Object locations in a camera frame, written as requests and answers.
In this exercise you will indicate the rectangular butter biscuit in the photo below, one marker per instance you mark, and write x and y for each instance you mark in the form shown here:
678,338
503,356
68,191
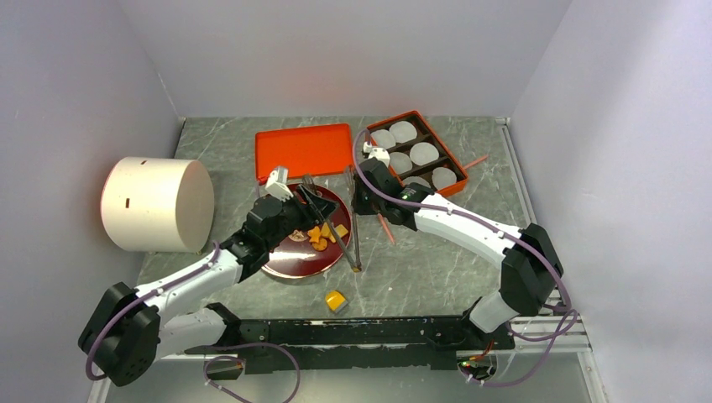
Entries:
341,231

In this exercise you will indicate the pink stick behind box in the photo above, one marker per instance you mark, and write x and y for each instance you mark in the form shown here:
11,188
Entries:
475,162

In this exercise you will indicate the round orange cookie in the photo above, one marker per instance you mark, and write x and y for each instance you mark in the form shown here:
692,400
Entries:
319,244

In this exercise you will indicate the white paper liner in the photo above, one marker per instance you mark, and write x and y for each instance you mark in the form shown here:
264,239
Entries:
403,132
423,153
443,177
383,138
400,163
417,180

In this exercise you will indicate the orange compartment box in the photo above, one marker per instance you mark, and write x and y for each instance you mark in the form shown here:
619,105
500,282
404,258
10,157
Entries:
425,134

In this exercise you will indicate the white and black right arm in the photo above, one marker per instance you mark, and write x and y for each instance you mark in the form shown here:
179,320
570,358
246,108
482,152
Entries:
528,264

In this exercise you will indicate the yellow small block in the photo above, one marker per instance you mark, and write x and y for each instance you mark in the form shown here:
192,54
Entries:
336,301

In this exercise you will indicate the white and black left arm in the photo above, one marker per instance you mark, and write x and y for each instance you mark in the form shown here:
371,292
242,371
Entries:
131,327

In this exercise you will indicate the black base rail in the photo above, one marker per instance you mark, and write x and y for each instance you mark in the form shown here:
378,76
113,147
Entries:
378,342

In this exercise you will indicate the orange box lid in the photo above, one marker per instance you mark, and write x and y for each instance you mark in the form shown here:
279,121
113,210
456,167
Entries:
317,150

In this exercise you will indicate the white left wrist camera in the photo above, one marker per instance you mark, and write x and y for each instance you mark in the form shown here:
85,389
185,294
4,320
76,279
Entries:
276,184

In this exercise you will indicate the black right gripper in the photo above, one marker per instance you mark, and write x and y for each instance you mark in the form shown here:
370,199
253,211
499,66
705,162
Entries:
360,207

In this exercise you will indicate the pink stick near plate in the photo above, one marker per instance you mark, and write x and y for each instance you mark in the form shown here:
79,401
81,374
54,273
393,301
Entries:
386,229

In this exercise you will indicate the white cylinder container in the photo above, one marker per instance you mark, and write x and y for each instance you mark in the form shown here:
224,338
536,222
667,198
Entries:
158,205

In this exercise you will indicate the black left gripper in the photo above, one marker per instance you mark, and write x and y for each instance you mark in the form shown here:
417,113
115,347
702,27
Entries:
322,208

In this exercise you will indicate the dark red round plate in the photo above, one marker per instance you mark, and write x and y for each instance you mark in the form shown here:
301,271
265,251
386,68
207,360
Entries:
295,258

